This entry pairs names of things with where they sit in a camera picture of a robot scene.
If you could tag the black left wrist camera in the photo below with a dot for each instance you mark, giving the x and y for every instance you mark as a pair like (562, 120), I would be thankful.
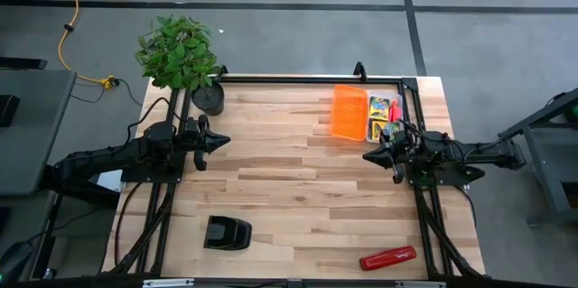
(199, 161)

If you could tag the green leafy plant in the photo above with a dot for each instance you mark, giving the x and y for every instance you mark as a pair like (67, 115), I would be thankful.
(178, 53)

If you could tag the black aluminium table frame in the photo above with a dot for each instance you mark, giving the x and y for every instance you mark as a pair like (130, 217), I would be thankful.
(293, 79)

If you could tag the orange pencil box lid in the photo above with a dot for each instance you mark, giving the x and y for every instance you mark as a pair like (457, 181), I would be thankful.
(348, 113)

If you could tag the orange marker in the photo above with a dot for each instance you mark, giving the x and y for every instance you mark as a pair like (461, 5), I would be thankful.
(392, 112)

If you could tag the black computer mouse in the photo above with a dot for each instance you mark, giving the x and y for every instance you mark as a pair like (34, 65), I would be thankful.
(13, 261)

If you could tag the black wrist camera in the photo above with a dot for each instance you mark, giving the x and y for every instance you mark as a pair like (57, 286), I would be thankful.
(397, 175)
(199, 161)

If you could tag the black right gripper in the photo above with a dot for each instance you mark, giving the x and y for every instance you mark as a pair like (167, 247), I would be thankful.
(402, 152)

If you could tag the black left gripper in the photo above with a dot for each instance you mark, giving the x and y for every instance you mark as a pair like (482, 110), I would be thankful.
(190, 139)

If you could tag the clear plastic pencil box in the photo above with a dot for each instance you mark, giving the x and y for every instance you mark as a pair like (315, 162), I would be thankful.
(384, 94)

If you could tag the black device on side table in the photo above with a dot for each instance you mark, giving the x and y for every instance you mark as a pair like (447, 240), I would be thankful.
(9, 109)

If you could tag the black frame clamp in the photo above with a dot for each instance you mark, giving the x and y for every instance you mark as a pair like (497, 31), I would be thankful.
(223, 70)
(360, 72)

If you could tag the yellow green crayon box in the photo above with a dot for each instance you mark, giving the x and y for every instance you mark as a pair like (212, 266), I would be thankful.
(377, 129)
(379, 107)

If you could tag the silver rail bracket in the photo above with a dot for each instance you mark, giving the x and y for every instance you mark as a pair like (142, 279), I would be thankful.
(420, 284)
(167, 283)

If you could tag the white paper sheet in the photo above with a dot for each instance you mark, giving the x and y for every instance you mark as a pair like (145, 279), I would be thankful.
(110, 182)

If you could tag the green object on cart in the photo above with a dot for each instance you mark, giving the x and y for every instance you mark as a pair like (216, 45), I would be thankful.
(575, 113)

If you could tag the dark metal cart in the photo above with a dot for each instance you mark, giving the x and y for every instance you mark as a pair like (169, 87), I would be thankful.
(548, 175)

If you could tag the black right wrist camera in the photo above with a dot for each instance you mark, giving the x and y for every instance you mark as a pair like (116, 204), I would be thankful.
(397, 175)

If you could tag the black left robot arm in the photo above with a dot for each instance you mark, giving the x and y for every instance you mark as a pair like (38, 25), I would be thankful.
(113, 159)

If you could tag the red stapler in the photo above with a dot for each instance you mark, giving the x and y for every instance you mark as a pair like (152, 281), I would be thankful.
(388, 258)

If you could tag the grey side table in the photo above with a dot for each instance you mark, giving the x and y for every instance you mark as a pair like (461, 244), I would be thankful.
(27, 143)

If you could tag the black plant pot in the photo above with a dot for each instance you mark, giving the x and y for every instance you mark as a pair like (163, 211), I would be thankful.
(208, 100)

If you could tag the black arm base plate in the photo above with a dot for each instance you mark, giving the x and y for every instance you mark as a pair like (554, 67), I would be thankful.
(153, 178)
(444, 181)

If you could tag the black flat bar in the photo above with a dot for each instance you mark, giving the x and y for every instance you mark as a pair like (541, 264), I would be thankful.
(22, 63)

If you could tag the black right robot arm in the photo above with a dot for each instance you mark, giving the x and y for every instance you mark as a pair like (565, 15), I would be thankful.
(487, 159)

